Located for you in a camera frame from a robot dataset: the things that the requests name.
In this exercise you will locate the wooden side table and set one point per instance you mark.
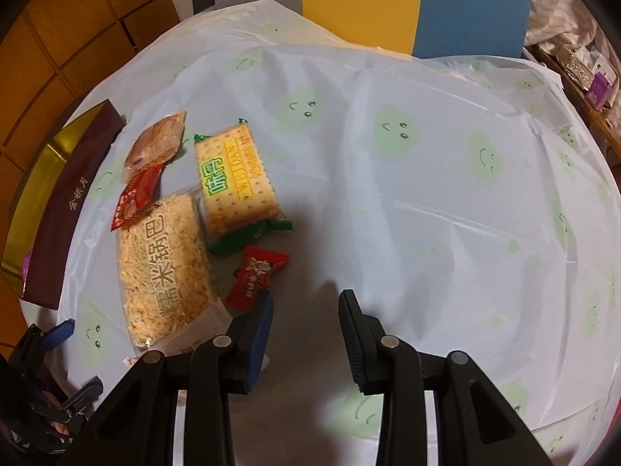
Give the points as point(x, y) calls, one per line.
point(601, 121)

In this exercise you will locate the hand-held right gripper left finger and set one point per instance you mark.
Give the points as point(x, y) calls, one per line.
point(257, 344)

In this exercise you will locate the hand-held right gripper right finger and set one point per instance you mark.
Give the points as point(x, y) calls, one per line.
point(351, 340)

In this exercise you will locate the small white box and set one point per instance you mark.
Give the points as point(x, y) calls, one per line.
point(601, 63)

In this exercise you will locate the small red snack packet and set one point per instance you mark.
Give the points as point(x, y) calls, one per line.
point(136, 194)

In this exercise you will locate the grey yellow blue chair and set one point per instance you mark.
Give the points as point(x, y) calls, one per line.
point(359, 0)

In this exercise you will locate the orange wooden panelled wardrobe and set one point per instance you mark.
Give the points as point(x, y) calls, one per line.
point(73, 19)

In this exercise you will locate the pink starfish patterned bedding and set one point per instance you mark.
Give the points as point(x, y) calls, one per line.
point(558, 14)

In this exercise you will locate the small purple box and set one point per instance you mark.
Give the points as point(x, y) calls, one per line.
point(601, 90)

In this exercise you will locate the red candy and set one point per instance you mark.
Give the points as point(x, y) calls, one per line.
point(257, 272)

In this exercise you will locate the brown pastry clear packet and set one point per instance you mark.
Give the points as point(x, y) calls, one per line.
point(155, 143)

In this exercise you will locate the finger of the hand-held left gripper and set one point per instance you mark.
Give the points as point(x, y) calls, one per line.
point(85, 391)
point(57, 334)

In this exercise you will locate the silver tissue box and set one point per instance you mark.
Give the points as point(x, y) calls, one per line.
point(577, 68)

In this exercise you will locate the yellow cracker packet green ends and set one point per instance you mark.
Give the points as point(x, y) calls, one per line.
point(233, 179)

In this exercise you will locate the large rice cracker packet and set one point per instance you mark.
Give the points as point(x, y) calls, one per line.
point(160, 272)

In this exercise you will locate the white grain print snack packet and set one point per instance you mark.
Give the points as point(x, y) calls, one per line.
point(208, 325)

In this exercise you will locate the dark red gold gift box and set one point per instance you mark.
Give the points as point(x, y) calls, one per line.
point(63, 213)

